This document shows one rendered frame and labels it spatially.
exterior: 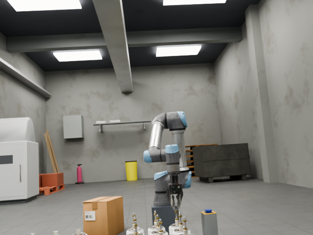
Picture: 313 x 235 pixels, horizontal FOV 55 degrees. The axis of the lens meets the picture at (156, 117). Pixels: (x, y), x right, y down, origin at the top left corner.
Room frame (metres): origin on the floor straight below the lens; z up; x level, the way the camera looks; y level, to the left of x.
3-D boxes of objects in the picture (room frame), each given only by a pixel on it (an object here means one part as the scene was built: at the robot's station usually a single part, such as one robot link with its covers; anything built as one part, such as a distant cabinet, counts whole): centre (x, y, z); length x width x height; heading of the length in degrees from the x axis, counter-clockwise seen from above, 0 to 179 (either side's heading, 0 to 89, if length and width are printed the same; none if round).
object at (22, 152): (5.70, 2.71, 0.78); 0.79 x 0.72 x 1.56; 3
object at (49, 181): (7.10, 2.76, 0.21); 1.19 x 0.78 x 0.41; 3
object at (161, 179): (2.20, -0.02, 0.47); 0.13 x 0.12 x 0.14; 81
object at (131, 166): (9.23, 0.86, 0.28); 0.37 x 0.36 x 0.57; 93
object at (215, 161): (7.11, -1.40, 0.40); 1.13 x 0.93 x 0.81; 93
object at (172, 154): (1.74, -0.08, 0.64); 0.09 x 0.08 x 0.11; 171
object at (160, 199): (2.20, -0.01, 0.35); 0.15 x 0.15 x 0.10
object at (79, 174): (9.20, 2.41, 0.29); 0.26 x 0.25 x 0.58; 93
